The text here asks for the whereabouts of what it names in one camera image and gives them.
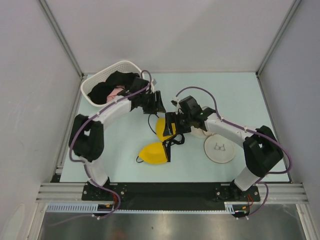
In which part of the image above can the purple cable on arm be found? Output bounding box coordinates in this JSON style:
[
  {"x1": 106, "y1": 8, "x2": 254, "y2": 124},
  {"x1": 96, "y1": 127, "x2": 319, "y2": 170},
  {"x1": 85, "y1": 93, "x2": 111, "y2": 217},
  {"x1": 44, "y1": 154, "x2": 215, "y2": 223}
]
[
  {"x1": 48, "y1": 69, "x2": 156, "y2": 227},
  {"x1": 174, "y1": 86, "x2": 293, "y2": 221}
]

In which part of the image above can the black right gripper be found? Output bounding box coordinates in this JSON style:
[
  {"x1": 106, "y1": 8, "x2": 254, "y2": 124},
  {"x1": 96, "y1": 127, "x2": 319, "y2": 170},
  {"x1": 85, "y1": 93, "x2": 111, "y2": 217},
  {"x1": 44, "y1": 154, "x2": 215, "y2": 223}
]
[{"x1": 163, "y1": 111, "x2": 193, "y2": 137}]

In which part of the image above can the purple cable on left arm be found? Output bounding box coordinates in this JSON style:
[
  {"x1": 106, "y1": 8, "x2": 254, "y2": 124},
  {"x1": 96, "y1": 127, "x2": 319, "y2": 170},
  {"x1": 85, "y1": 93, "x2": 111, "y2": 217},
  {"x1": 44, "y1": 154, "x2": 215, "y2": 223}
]
[{"x1": 48, "y1": 69, "x2": 156, "y2": 227}]

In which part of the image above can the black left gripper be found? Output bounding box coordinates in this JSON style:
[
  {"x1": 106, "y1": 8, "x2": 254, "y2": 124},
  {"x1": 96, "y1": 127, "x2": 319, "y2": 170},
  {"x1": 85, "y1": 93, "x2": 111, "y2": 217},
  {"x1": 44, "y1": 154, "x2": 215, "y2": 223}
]
[{"x1": 139, "y1": 91, "x2": 166, "y2": 115}]

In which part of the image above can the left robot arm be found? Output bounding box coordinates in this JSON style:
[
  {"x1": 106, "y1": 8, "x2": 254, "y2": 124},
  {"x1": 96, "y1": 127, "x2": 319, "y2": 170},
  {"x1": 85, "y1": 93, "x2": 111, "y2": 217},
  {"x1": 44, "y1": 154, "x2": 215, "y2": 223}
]
[{"x1": 68, "y1": 77, "x2": 166, "y2": 200}]

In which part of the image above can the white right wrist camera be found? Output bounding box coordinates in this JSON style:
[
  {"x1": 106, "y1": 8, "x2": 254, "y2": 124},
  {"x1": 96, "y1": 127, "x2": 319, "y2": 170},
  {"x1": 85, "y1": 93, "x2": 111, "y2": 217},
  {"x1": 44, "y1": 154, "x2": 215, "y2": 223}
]
[{"x1": 171, "y1": 99, "x2": 181, "y2": 114}]

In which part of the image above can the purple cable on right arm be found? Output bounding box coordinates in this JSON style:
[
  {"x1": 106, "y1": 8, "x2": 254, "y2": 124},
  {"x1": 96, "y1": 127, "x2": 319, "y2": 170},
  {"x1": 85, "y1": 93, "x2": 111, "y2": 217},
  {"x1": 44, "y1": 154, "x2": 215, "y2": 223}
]
[{"x1": 174, "y1": 86, "x2": 293, "y2": 221}]

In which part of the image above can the yellow bra with black straps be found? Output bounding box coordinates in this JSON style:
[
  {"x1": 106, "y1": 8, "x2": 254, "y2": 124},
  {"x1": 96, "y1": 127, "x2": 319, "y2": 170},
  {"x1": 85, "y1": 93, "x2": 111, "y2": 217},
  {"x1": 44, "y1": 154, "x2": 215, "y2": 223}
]
[{"x1": 136, "y1": 114, "x2": 185, "y2": 165}]

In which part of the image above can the white slotted cable duct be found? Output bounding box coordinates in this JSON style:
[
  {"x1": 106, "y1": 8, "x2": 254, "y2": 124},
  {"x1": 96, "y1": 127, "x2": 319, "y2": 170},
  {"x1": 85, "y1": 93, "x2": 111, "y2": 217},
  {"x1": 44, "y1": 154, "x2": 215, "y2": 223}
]
[{"x1": 46, "y1": 203, "x2": 240, "y2": 214}]

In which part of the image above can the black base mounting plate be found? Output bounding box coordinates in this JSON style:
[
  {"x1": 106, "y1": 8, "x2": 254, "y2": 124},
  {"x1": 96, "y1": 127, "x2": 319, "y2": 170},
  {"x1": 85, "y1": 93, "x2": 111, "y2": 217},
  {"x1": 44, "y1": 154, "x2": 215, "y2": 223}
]
[{"x1": 81, "y1": 182, "x2": 261, "y2": 211}]

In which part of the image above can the black garment in basket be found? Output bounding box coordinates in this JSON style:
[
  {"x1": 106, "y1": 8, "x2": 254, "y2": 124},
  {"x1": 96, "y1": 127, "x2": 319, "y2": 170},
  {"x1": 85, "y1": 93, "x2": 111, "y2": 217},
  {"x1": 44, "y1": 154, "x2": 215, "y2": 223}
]
[{"x1": 88, "y1": 71, "x2": 140, "y2": 105}]

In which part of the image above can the white perforated plastic basket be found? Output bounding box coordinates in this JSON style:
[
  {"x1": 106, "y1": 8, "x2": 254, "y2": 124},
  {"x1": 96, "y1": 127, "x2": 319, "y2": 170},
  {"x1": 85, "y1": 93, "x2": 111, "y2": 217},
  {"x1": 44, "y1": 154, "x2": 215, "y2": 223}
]
[{"x1": 80, "y1": 60, "x2": 142, "y2": 108}]

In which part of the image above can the pink garment in basket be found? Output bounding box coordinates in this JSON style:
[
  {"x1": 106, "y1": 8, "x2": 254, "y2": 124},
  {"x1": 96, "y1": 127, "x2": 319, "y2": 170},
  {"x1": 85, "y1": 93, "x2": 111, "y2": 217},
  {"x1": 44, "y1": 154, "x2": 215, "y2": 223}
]
[{"x1": 106, "y1": 85, "x2": 125, "y2": 103}]

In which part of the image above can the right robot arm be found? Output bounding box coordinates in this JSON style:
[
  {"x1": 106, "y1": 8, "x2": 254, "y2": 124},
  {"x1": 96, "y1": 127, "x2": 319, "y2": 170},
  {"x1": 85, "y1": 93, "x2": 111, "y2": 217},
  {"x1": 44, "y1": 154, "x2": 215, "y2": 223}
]
[{"x1": 163, "y1": 96, "x2": 284, "y2": 201}]

